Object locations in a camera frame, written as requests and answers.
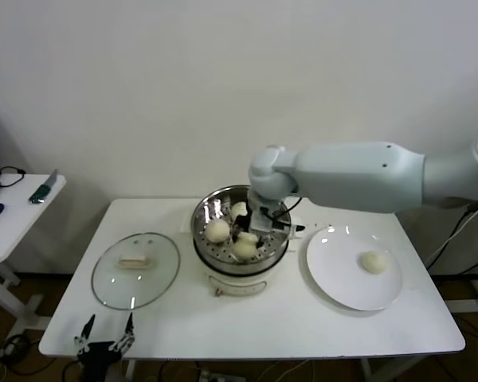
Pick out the white side table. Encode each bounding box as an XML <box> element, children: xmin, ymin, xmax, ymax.
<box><xmin>0</xmin><ymin>173</ymin><xmax>68</xmax><ymax>331</ymax></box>

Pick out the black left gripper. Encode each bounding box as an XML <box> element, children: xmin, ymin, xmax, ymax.
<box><xmin>73</xmin><ymin>311</ymin><xmax>137</xmax><ymax>382</ymax></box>

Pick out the thin black looped cable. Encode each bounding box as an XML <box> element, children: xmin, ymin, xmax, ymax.
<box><xmin>0</xmin><ymin>166</ymin><xmax>27</xmax><ymax>190</ymax></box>

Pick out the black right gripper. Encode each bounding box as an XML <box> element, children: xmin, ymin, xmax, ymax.
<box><xmin>231</xmin><ymin>190</ymin><xmax>284</xmax><ymax>256</ymax></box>

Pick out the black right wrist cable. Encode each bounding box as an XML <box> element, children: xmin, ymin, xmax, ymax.
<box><xmin>273</xmin><ymin>196</ymin><xmax>303</xmax><ymax>220</ymax></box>

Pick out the cream electric cooker pot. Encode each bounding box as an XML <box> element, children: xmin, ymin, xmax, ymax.
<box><xmin>194</xmin><ymin>234</ymin><xmax>290</xmax><ymax>298</ymax></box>

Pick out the round glass lid cream handle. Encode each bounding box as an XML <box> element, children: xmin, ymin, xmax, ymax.
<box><xmin>90</xmin><ymin>232</ymin><xmax>182</xmax><ymax>311</ymax></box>

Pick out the green handled knife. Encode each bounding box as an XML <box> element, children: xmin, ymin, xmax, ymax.
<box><xmin>27</xmin><ymin>169</ymin><xmax>60</xmax><ymax>205</ymax></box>

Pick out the black hanging power cable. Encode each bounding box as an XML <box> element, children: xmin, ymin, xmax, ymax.
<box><xmin>424</xmin><ymin>201</ymin><xmax>478</xmax><ymax>275</ymax></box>

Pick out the white steamed baozi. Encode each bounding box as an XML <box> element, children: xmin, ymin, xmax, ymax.
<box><xmin>230</xmin><ymin>232</ymin><xmax>261</xmax><ymax>263</ymax></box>
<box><xmin>204</xmin><ymin>220</ymin><xmax>230</xmax><ymax>244</ymax></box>
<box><xmin>229</xmin><ymin>201</ymin><xmax>249</xmax><ymax>222</ymax></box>
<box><xmin>358</xmin><ymin>250</ymin><xmax>390</xmax><ymax>275</ymax></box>

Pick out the perforated steel steamer basket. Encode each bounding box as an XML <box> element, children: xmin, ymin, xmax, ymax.
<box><xmin>178</xmin><ymin>184</ymin><xmax>304</xmax><ymax>276</ymax></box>

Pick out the round white plate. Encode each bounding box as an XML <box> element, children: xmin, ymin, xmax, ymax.
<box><xmin>304</xmin><ymin>224</ymin><xmax>404</xmax><ymax>312</ymax></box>

